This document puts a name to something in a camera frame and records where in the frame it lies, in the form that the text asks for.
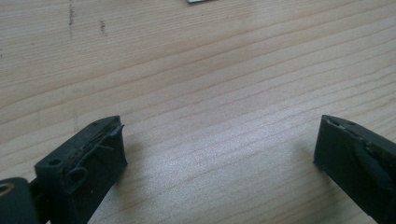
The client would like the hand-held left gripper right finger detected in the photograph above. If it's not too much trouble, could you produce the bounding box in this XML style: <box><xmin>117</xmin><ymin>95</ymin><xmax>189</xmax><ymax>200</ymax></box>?
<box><xmin>313</xmin><ymin>114</ymin><xmax>396</xmax><ymax>224</ymax></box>

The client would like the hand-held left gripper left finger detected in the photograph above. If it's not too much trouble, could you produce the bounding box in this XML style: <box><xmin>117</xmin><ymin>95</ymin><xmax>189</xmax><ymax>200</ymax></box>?
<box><xmin>34</xmin><ymin>115</ymin><xmax>128</xmax><ymax>224</ymax></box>

